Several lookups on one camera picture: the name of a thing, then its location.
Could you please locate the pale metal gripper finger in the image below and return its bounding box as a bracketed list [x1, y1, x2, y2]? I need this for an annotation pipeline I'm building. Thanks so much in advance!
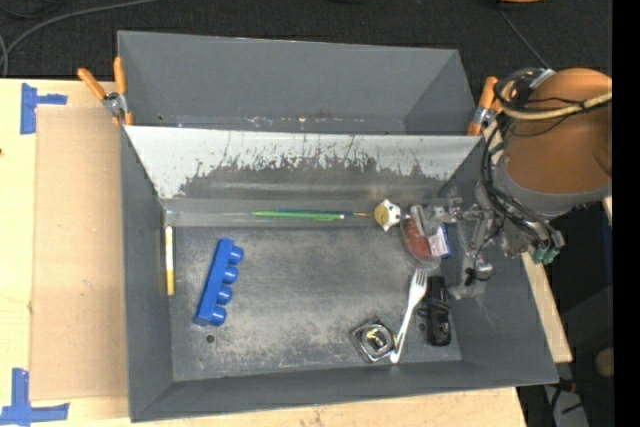
[446, 261, 495, 302]
[409, 197, 464, 237]

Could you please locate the yellow and white stick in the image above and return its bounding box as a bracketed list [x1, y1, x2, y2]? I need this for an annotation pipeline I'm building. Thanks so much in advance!
[164, 225, 176, 298]

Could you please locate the green pen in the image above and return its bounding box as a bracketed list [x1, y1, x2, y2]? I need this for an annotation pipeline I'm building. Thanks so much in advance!
[249, 209, 374, 222]

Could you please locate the white plastic fork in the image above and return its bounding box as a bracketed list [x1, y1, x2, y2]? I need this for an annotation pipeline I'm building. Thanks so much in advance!
[389, 268, 429, 365]

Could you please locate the blue toy building block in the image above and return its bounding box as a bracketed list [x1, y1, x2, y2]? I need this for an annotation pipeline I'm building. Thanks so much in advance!
[193, 236, 245, 328]

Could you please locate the clear packet with red contents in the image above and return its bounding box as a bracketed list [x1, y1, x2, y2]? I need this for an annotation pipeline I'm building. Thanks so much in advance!
[399, 213, 452, 267]

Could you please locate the black small device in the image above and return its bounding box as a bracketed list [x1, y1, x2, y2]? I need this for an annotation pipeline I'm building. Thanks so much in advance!
[422, 275, 453, 348]

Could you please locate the white and yellow toy animal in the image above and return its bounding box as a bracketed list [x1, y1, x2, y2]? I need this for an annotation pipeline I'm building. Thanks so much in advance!
[373, 198, 404, 233]

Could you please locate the brown cardboard board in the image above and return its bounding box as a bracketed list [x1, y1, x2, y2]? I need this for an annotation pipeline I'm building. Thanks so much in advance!
[28, 104, 130, 403]

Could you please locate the grey metal bin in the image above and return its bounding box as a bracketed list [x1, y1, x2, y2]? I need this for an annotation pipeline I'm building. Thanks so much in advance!
[115, 29, 561, 423]

